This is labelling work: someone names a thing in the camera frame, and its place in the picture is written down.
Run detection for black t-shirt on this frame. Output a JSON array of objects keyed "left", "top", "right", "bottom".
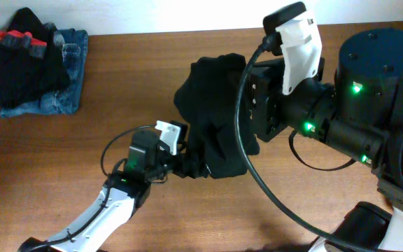
[{"left": 174, "top": 53, "right": 248, "bottom": 179}]

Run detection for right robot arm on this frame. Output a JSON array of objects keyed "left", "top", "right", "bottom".
[{"left": 243, "top": 28, "right": 403, "bottom": 251}]

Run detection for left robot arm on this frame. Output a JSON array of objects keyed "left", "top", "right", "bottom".
[{"left": 19, "top": 121, "right": 209, "bottom": 251}]

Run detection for folded blue denim jeans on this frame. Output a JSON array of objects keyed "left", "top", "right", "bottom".
[{"left": 0, "top": 28, "right": 89, "bottom": 118}]

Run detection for black garment with red trim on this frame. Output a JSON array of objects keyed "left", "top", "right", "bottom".
[{"left": 0, "top": 7, "right": 71, "bottom": 109}]

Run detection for left black cable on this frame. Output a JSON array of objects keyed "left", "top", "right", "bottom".
[{"left": 22, "top": 124, "right": 160, "bottom": 252}]

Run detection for black cable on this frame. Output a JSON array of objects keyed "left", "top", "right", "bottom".
[
  {"left": 22, "top": 124, "right": 160, "bottom": 252},
  {"left": 234, "top": 33, "right": 398, "bottom": 252}
]

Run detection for right black cable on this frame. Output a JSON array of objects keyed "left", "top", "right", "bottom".
[{"left": 234, "top": 33, "right": 398, "bottom": 252}]

